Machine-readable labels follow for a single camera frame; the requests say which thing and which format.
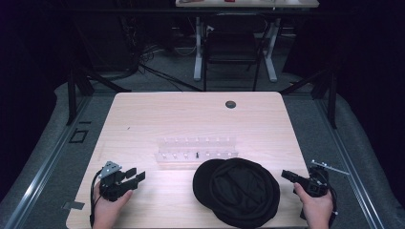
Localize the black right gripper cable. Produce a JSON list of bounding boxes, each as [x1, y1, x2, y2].
[[328, 185, 339, 229]]

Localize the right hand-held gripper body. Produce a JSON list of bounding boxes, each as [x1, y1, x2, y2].
[[298, 159, 351, 198]]

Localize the white-legged desk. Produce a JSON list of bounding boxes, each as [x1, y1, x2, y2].
[[175, 0, 320, 83]]

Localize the black cap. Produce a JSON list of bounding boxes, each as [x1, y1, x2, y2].
[[192, 157, 282, 229]]

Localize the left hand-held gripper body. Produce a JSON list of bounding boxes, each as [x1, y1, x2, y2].
[[97, 160, 139, 202]]

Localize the person's right hand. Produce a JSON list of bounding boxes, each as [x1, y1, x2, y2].
[[292, 182, 334, 229]]

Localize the grey tape strip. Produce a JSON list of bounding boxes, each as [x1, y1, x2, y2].
[[61, 200, 86, 211]]

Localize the black floor cables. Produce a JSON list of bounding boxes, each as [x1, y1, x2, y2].
[[127, 44, 203, 93]]

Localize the clear acrylic peg rack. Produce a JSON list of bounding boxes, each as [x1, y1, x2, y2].
[[154, 136, 240, 167]]

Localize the black chair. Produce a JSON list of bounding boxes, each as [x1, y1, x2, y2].
[[202, 12, 269, 93]]

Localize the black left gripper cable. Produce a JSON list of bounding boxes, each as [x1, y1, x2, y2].
[[89, 171, 103, 229]]

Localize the metal floor rail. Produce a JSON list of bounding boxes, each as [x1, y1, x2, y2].
[[314, 94, 387, 229], [3, 94, 94, 229]]

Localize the person's left hand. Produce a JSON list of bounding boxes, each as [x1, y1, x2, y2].
[[92, 184, 134, 229]]

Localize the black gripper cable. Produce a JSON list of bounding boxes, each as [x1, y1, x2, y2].
[[328, 185, 339, 229], [89, 171, 103, 229]]

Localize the black metal stand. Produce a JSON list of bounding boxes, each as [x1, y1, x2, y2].
[[279, 67, 338, 130], [65, 61, 132, 126]]

